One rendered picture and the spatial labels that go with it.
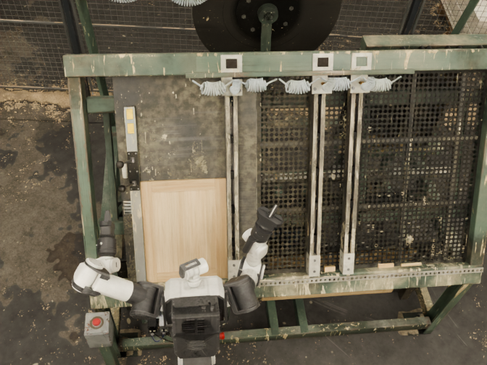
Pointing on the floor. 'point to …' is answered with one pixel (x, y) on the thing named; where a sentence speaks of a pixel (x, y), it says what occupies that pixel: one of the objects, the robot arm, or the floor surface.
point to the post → (109, 355)
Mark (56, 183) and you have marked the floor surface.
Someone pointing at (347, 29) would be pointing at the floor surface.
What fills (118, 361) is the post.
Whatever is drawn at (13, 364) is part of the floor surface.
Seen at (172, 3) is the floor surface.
